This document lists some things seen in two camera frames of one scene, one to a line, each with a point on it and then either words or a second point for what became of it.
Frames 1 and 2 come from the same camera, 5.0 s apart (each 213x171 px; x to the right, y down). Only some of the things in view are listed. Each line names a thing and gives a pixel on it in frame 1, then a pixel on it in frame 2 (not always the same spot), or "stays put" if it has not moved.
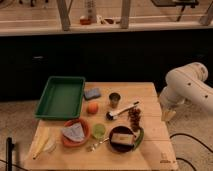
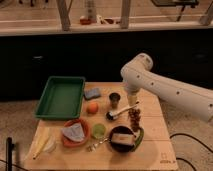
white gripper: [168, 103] → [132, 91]
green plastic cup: [98, 131] stays put
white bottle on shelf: [91, 10] stays put
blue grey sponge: [92, 93] stays put
